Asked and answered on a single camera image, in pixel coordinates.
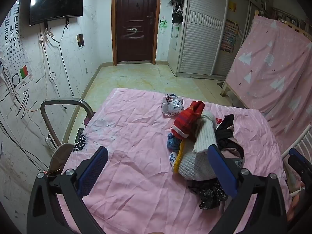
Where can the yellow poster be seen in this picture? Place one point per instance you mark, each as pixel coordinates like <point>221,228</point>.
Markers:
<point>232,6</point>

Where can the white power strip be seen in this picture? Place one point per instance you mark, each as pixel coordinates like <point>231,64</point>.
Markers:
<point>50,141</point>

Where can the white metal chair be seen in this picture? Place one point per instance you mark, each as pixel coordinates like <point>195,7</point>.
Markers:
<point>303,139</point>

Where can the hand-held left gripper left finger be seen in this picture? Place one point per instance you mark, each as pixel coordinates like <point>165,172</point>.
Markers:
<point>93,169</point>

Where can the black plastic bag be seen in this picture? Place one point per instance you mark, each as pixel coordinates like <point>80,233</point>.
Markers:
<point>210,196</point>

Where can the dark brown door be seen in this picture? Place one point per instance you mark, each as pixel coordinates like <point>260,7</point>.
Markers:
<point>136,22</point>

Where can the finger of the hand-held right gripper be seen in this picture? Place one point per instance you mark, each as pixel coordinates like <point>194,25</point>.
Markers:
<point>296,154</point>

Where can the white knitted scarf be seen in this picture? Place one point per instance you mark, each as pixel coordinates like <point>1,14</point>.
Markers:
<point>206,134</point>

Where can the pink tablecloth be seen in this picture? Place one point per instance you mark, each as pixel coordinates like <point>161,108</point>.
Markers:
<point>136,136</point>

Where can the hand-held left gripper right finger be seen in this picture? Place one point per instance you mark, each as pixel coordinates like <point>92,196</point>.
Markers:
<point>223,169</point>

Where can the black cloth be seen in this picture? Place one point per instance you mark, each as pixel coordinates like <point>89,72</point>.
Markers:
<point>225,131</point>

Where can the eye chart poster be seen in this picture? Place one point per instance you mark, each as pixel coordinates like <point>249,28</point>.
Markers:
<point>14,36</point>

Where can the white knit with yellow trim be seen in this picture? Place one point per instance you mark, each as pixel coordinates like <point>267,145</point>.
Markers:
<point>195,163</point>

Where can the red knitted sock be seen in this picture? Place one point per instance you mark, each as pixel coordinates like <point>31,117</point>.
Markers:
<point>186,120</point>

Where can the grey metal chair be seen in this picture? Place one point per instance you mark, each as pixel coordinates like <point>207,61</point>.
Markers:
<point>45,117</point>

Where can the hanging black bags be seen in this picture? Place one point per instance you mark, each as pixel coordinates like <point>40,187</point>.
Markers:
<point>177,4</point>

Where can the red green flag sticker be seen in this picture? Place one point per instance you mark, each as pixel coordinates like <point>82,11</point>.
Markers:
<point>24,72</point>

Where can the blue knitted item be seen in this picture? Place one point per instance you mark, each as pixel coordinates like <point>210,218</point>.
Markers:
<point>173,143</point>

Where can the colourful chart poster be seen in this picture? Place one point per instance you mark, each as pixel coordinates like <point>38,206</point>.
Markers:
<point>229,36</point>

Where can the pink tree-print bed curtain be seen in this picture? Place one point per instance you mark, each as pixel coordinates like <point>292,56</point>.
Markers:
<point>273,73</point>

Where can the white slatted wardrobe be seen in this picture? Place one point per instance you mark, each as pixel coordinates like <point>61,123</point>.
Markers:
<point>202,36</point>

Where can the black wall television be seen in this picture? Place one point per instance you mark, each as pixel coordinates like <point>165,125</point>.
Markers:
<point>56,0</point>

